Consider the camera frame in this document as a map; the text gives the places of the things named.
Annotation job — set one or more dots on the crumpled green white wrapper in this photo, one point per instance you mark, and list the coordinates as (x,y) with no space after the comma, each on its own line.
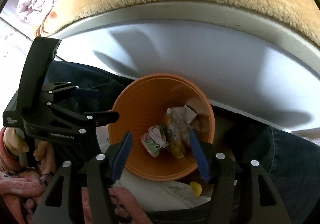
(154,140)

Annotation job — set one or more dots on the dark blue jeans leg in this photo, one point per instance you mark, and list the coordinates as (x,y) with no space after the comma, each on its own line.
(291,162)

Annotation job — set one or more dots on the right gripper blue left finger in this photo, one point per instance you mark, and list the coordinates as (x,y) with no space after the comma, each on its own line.
(117,155)

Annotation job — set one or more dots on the small yellow round object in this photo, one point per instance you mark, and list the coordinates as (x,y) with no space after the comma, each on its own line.
(196,188)

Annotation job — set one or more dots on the orange plastic trash bin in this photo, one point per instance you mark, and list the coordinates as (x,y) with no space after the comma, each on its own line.
(143,104)

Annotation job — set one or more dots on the crumpled paper trash pile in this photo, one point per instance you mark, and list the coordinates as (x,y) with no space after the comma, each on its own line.
(178,122)

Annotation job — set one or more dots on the person's left hand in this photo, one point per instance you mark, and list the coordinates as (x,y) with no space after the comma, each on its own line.
(15,144)

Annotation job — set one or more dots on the white cloth under bin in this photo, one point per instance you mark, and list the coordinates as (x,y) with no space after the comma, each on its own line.
(154,196)

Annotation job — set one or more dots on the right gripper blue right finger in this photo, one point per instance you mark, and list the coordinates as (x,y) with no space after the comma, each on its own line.
(205,157)

